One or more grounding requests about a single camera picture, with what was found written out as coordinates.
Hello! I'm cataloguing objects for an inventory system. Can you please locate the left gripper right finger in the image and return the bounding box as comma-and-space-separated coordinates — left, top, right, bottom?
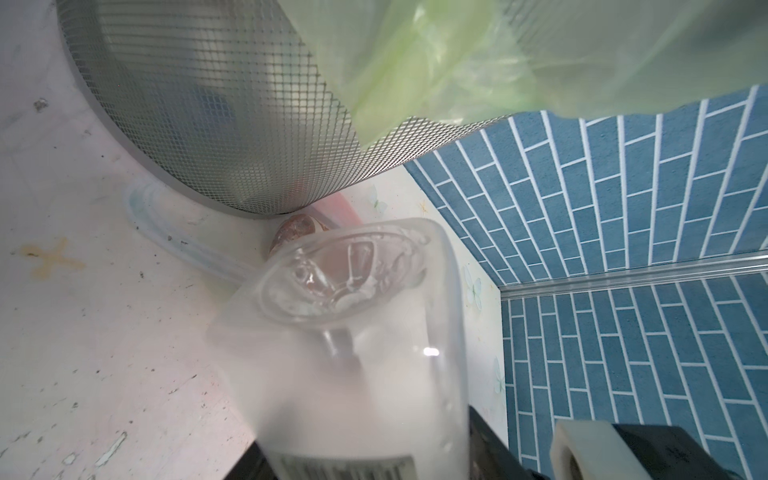
469, 406, 547, 480

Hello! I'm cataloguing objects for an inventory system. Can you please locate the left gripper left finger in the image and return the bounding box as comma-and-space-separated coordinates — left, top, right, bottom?
224, 442, 276, 480

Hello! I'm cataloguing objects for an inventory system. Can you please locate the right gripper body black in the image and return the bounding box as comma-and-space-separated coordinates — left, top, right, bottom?
613, 424, 741, 480

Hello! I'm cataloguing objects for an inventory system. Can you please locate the clear frosted bottle white cap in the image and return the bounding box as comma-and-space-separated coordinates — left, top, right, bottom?
207, 218, 470, 479

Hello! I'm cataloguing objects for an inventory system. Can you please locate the brown coffee bottle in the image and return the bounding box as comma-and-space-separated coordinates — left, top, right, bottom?
267, 213, 331, 258

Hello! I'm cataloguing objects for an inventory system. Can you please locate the mesh bin with green bag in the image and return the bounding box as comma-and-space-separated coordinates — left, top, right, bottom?
56, 1, 767, 217

